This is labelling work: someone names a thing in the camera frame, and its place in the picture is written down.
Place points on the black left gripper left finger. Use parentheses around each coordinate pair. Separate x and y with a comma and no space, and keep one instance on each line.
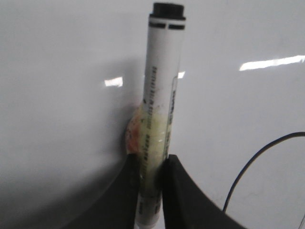
(108,203)

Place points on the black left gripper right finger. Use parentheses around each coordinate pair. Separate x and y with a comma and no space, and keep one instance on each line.
(185,206)

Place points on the red round magnet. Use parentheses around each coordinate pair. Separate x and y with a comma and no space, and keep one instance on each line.
(133,135)

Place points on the black whiteboard marker pen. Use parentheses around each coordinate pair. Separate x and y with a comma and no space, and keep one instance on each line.
(166,26)

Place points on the white whiteboard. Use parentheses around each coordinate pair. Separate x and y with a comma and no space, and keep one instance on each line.
(71,77)

